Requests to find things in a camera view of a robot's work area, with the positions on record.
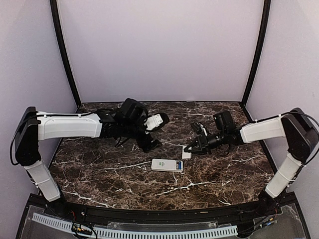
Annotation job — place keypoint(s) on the black frame post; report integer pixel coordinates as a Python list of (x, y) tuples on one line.
[(258, 51), (63, 51)]

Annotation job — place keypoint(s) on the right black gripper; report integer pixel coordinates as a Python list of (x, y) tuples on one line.
[(204, 147)]

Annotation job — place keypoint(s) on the white slotted cable duct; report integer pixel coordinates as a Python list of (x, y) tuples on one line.
[(138, 231)]

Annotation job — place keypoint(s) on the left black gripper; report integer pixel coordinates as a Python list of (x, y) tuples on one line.
[(143, 144)]

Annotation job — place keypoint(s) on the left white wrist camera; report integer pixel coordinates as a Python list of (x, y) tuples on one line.
[(157, 121)]

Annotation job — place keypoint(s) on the black front rail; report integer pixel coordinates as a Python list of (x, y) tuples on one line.
[(232, 214)]

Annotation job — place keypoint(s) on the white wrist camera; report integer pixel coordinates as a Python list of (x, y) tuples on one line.
[(199, 128), (157, 121)]

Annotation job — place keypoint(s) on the white battery cover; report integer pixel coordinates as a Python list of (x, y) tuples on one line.
[(185, 155)]

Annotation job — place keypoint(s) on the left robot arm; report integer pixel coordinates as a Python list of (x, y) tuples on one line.
[(131, 121)]

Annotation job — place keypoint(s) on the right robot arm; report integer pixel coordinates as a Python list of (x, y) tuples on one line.
[(299, 130)]

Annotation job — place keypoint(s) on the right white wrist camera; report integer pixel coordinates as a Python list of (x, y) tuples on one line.
[(199, 128)]

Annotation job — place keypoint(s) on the white remote control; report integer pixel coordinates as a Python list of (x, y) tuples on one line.
[(165, 165)]

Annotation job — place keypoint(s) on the left black frame post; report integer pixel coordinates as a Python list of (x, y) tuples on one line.
[(63, 51)]

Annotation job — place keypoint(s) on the right black frame post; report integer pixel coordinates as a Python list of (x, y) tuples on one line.
[(258, 51)]

